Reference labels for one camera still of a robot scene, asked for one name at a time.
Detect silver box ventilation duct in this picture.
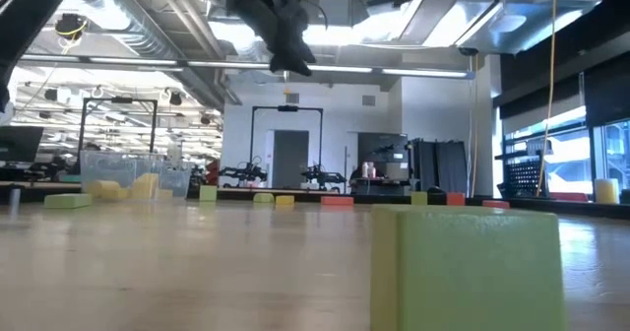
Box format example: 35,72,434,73
450,0,604,57

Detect clear plastic bin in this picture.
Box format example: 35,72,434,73
80,149,194,202

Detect grey upright post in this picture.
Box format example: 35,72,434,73
8,187,23,219

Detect green long block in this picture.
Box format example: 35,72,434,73
43,193,94,210

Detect yellow cylinder block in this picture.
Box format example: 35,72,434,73
85,179,123,200

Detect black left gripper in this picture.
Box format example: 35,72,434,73
201,0,317,77

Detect black pegboard rack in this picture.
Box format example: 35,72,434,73
501,149,550,198

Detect yellow arch block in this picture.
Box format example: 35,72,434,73
129,172,160,201

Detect black ceiling cable reel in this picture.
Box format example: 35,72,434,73
52,12,90,42

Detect grey ceiling box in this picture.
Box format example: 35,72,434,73
317,0,352,26

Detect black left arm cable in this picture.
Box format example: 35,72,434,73
287,0,330,32

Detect grey door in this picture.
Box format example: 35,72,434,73
273,129,310,189

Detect black cabinet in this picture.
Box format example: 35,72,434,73
357,132,410,197

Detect black aluminium table frame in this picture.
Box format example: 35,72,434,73
0,186,630,221

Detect black camera gantry frame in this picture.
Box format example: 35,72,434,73
77,97,159,158
249,104,325,187

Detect yellow foam roll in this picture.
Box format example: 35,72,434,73
594,177,621,206

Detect black computer monitor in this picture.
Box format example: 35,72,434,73
0,125,45,164

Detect yellow hanging cable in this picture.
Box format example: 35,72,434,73
535,0,558,198

